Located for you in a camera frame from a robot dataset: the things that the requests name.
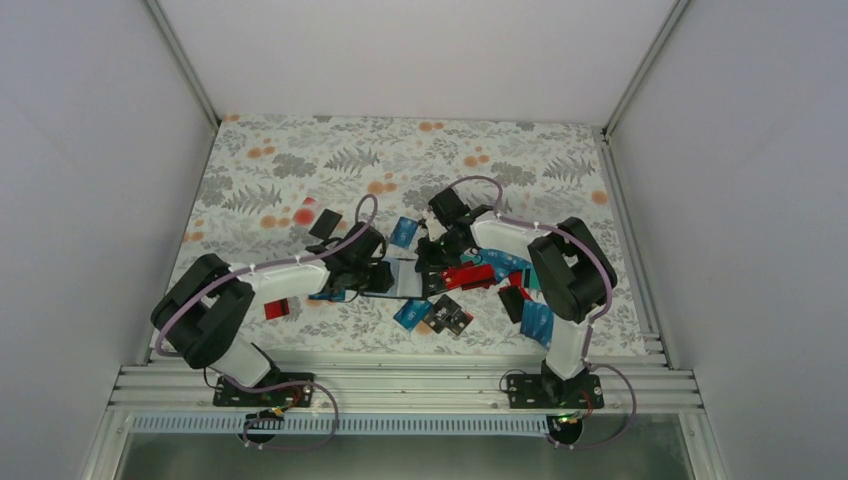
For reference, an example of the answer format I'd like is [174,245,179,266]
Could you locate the black card right side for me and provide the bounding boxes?
[498,286,526,324]

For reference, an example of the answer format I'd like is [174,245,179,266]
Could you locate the blue card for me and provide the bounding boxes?
[389,217,420,249]
[393,299,433,331]

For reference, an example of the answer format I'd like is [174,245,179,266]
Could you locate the blue card lower centre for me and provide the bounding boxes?
[393,299,433,331]

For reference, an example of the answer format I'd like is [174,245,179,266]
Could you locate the black card upper left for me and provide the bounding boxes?
[309,209,343,241]

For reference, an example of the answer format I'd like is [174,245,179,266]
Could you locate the translucent red dot card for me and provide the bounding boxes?
[292,196,323,228]

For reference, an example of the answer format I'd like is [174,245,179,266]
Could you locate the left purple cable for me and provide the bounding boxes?
[153,193,380,452]

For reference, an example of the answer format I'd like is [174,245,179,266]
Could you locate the red card left side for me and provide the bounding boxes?
[263,298,290,321]

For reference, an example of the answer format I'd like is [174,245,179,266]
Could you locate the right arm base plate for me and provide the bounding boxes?
[504,373,605,410]

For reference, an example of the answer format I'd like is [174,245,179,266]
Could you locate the aluminium rail frame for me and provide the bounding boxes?
[83,352,725,479]

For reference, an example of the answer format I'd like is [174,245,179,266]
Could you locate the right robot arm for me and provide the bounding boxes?
[415,188,615,407]

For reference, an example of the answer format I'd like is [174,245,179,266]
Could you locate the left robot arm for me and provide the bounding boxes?
[150,222,393,405]

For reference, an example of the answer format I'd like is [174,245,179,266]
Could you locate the purple cable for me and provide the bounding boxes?
[450,175,639,452]
[153,193,380,452]

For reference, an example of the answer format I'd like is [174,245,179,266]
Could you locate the red VIP card centre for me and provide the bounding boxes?
[441,264,496,290]

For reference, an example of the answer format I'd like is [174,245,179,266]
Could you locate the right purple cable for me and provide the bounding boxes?
[450,175,639,452]

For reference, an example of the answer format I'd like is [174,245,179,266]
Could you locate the blue card fan right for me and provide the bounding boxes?
[519,300,555,348]

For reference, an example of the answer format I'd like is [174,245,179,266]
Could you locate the floral patterned table mat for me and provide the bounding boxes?
[174,115,646,357]

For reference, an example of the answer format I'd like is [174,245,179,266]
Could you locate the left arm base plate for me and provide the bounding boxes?
[212,372,315,409]

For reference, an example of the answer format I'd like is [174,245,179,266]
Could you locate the blue card near centre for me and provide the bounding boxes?
[389,217,420,249]

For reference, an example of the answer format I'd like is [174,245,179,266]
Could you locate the black card pair front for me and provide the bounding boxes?
[422,295,474,336]

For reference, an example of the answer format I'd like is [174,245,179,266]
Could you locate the black card holder wallet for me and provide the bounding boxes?
[361,258,426,300]

